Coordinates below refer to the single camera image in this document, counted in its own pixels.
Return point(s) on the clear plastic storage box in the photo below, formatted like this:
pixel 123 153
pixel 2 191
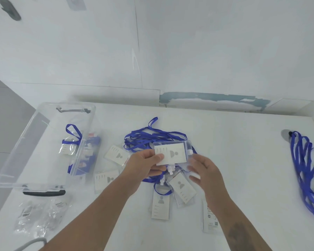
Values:
pixel 28 154

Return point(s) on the person's left thumb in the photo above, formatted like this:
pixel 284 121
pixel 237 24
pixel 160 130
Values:
pixel 155 156

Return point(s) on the person's right hand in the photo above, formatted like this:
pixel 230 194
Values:
pixel 212 177

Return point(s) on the person's right thumb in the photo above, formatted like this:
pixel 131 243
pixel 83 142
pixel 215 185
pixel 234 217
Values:
pixel 198 160

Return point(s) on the person's left forearm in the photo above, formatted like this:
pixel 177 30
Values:
pixel 94 214

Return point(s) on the clear packet of white cards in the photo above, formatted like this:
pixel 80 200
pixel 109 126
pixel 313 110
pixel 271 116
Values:
pixel 210 219

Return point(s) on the person's right forearm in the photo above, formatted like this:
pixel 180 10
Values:
pixel 233 224

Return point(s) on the clear badge holder with card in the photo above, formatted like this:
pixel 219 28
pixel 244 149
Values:
pixel 175 150
pixel 116 155
pixel 183 188
pixel 161 203
pixel 106 180

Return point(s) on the person's left hand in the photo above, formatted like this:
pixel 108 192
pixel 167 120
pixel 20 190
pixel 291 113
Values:
pixel 138 164

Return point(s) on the grey wall hook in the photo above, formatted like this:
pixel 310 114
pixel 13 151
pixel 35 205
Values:
pixel 286 134

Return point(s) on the clear plastic bags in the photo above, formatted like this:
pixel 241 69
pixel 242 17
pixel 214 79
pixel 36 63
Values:
pixel 41 214

